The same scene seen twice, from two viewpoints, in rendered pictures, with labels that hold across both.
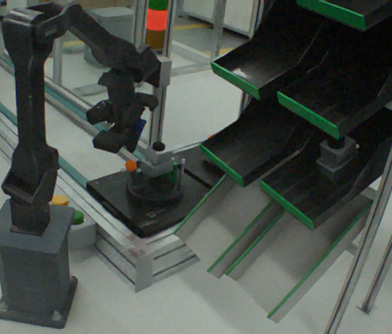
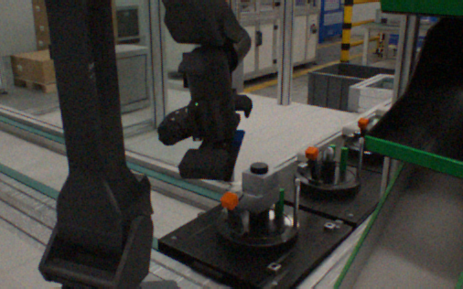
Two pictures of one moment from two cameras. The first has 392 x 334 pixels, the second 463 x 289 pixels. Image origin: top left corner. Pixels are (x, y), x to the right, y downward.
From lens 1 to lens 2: 0.48 m
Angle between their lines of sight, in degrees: 10
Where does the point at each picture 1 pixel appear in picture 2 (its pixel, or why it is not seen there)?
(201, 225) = (369, 266)
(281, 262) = not seen: outside the picture
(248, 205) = (439, 220)
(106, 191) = (192, 246)
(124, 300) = not seen: outside the picture
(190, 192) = (305, 227)
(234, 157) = (428, 144)
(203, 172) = (305, 199)
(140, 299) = not seen: outside the picture
